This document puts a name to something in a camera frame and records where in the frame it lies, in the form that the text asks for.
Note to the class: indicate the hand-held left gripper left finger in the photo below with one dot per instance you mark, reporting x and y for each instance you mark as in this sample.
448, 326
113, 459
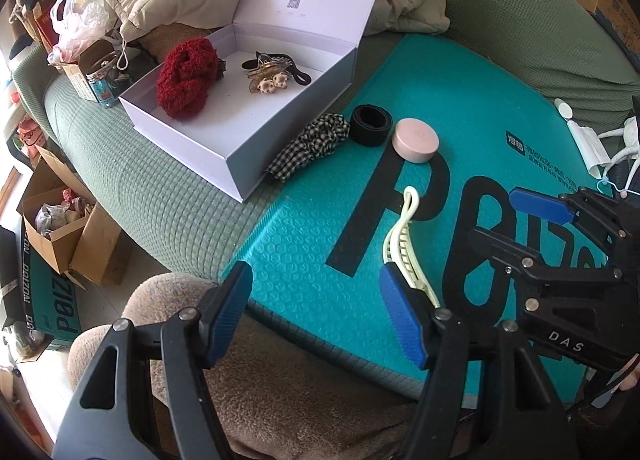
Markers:
230, 310

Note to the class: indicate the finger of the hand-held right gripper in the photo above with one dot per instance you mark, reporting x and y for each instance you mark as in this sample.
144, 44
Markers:
505, 252
537, 205

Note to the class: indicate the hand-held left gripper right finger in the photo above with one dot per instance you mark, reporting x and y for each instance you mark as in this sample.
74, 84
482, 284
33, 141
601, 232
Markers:
400, 315

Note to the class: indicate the cream hair claw clip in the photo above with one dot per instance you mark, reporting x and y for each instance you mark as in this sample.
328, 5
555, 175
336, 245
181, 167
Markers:
400, 240

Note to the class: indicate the pink round compact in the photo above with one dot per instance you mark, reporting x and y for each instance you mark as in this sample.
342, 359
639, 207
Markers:
415, 139

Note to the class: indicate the white gift box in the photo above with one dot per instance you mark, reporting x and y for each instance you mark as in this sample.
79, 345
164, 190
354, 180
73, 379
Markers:
210, 129

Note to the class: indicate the black elastic hair band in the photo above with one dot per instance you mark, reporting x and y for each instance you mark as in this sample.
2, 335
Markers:
367, 127

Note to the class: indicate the black checked scrunchie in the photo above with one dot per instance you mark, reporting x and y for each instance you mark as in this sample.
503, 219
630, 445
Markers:
310, 139

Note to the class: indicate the red fuzzy scrunchie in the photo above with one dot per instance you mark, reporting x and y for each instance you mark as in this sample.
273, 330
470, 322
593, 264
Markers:
185, 79

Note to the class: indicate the black hair clip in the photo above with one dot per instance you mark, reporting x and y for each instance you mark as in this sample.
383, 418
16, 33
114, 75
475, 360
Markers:
300, 77

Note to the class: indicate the person's right hand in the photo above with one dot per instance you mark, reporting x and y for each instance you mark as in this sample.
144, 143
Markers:
630, 375

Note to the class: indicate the white tube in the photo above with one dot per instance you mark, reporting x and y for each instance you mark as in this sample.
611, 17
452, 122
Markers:
565, 108

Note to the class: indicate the brown fuzzy stool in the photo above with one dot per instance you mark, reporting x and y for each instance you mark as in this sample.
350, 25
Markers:
300, 390

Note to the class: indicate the teal bubble mailer mat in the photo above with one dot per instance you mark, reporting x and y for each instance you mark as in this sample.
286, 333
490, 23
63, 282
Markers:
310, 240

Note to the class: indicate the open cardboard box with clutter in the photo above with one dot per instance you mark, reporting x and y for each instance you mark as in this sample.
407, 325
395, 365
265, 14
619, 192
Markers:
95, 245

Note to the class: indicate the black and teal carton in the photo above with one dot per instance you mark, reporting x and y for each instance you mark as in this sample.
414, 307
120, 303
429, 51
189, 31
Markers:
55, 300

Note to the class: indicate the glass jar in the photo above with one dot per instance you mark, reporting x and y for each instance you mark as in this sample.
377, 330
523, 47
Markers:
105, 89

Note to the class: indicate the red printed bag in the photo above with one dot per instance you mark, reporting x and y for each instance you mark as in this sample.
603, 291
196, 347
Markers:
32, 132

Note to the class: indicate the brown knitted cloth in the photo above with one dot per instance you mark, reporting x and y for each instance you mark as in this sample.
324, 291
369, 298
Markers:
170, 39

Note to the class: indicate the small cardboard box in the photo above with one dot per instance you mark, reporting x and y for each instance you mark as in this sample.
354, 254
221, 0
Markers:
75, 79

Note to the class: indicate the white plastic bag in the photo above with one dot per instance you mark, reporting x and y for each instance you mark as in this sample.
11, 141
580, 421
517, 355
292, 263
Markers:
82, 22

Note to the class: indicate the red gift box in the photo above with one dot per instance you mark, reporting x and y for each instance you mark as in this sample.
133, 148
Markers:
45, 27

